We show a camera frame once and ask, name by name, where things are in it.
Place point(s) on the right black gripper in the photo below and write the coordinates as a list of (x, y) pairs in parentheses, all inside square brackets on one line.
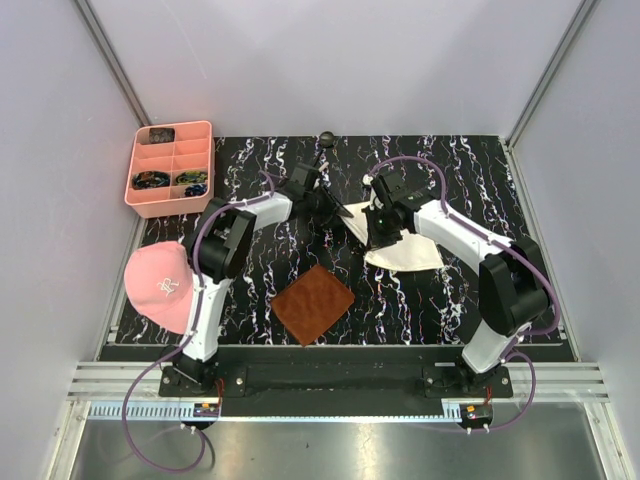
[(376, 240)]

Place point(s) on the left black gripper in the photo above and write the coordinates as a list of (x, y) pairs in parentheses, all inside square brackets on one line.
[(332, 205)]

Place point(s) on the white cloth napkin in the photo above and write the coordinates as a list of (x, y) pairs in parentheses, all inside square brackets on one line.
[(411, 254)]

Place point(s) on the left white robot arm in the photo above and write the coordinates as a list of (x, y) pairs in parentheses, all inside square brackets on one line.
[(218, 249)]

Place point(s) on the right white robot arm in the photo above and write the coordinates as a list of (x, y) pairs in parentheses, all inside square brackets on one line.
[(513, 288)]

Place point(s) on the black spoon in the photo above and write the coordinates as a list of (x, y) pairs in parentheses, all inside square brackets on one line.
[(326, 141)]

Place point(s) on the brown folded cloth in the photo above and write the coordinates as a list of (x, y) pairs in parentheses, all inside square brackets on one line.
[(312, 304)]

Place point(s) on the pink divided organizer tray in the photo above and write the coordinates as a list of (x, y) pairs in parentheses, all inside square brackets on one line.
[(171, 170)]

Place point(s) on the pink baseball cap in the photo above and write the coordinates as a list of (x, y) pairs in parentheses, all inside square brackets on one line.
[(159, 284)]

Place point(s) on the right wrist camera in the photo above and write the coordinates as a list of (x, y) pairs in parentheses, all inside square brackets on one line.
[(390, 189)]

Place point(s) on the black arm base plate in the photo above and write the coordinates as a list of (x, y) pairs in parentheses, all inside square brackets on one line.
[(335, 382)]

